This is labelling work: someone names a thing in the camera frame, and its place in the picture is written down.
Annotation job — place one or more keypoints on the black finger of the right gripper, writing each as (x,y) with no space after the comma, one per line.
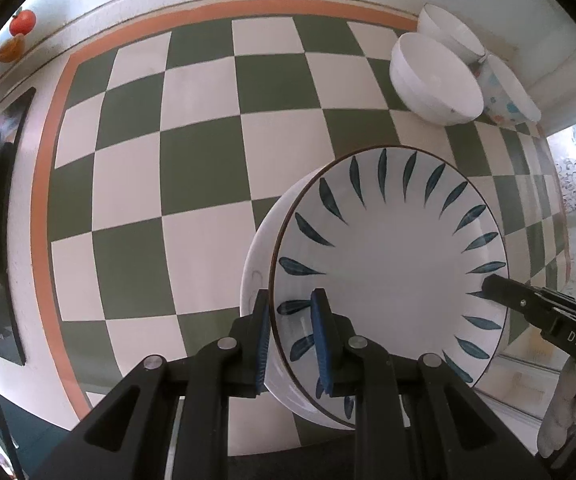
(508,294)

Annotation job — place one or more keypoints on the plain white bowl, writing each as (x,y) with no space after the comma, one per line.
(433,82)

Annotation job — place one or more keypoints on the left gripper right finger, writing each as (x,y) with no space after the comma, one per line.
(337,346)

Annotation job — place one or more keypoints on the pastel spotted bowl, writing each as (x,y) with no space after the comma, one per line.
(506,102)

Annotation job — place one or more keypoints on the blue leaf pattern plate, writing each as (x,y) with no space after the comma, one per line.
(401,243)

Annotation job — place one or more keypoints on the fruit wall sticker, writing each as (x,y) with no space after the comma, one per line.
(13,41)

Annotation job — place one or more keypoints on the green checkered table mat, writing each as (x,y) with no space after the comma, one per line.
(167,141)

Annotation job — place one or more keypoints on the white gloved right hand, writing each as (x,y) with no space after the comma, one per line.
(560,416)

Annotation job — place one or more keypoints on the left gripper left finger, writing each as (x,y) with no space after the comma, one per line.
(247,377)

